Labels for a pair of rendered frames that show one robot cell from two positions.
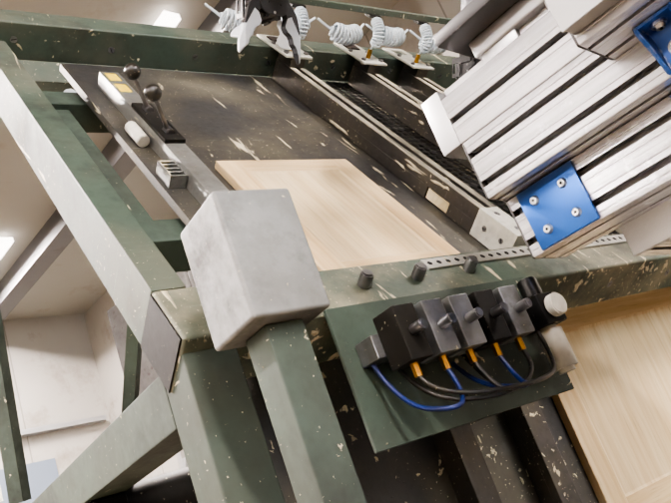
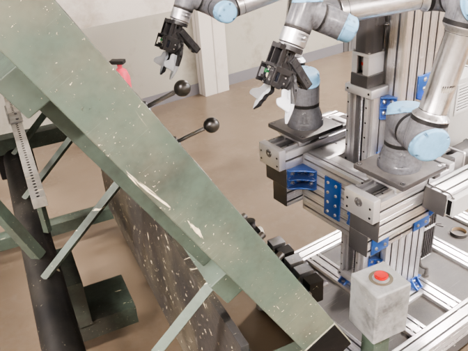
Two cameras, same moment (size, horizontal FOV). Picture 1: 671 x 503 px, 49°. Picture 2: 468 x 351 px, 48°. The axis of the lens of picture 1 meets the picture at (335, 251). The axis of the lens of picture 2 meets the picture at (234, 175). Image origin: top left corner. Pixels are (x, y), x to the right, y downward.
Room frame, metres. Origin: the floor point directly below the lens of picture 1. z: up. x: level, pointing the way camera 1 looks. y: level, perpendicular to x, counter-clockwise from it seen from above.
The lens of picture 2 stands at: (1.00, 1.33, 1.93)
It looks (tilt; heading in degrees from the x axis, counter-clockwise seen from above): 29 degrees down; 286
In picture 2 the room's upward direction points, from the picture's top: 4 degrees counter-clockwise
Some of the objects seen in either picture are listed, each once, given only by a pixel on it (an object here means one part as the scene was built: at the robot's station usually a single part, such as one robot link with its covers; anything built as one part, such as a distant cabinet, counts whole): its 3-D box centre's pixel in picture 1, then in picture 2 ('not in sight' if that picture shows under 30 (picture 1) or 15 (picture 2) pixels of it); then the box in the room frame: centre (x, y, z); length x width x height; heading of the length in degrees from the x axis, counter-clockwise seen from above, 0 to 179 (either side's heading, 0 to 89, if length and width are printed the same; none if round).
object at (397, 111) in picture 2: not in sight; (404, 121); (0.89, -0.37, 1.20); 0.13 x 0.12 x 0.14; 113
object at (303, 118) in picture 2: not in sight; (305, 112); (1.26, -0.71, 1.09); 0.15 x 0.15 x 0.10
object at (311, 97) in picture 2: not in sight; (303, 85); (1.27, -0.71, 1.20); 0.13 x 0.12 x 0.14; 125
